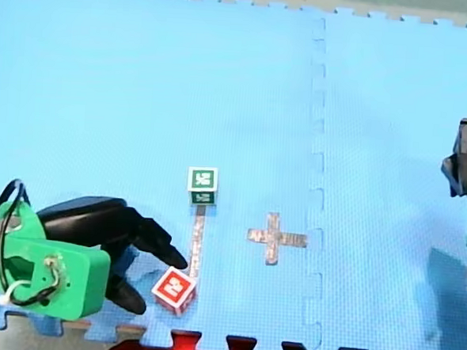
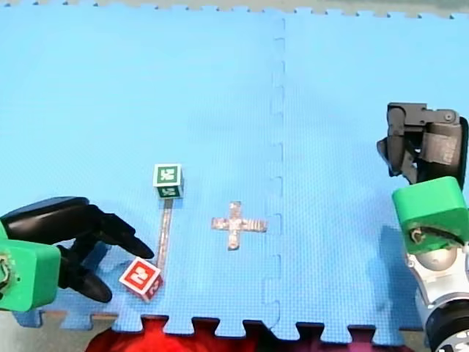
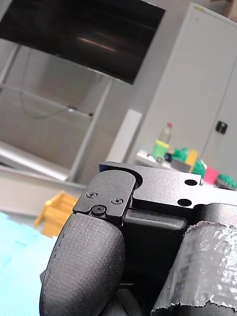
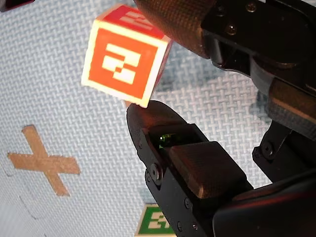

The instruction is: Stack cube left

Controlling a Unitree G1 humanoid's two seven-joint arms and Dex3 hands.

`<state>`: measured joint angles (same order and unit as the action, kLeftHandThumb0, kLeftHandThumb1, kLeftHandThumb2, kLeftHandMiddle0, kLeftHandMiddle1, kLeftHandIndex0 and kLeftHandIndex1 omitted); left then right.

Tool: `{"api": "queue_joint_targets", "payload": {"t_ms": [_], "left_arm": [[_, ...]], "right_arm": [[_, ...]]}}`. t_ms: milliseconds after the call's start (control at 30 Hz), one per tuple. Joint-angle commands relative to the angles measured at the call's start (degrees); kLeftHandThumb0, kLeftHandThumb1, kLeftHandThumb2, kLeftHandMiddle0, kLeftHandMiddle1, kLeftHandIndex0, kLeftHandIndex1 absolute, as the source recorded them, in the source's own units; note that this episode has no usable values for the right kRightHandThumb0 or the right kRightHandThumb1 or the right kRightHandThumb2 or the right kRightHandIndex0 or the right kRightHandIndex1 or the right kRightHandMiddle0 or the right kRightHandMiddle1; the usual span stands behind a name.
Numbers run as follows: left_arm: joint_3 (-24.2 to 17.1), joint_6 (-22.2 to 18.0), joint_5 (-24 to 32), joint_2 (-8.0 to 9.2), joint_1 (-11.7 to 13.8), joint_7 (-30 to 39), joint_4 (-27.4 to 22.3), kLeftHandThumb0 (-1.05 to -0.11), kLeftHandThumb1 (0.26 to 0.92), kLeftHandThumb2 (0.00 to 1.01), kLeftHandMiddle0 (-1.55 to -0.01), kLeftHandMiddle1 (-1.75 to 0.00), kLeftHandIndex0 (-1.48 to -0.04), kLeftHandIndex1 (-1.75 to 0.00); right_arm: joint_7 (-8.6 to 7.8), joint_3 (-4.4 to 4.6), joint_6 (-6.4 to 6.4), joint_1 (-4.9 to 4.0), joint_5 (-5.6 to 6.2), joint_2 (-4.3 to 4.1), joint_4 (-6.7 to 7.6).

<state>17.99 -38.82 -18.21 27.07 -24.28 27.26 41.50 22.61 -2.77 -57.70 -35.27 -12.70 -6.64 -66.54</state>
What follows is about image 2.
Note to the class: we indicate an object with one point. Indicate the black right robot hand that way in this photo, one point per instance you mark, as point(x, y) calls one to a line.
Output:
point(436, 143)

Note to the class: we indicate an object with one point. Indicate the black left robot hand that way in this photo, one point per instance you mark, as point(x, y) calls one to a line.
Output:
point(55, 216)

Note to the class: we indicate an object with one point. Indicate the red cube white marks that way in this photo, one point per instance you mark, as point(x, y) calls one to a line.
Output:
point(141, 276)

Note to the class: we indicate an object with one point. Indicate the green cube white marks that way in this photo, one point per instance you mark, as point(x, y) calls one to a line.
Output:
point(167, 177)

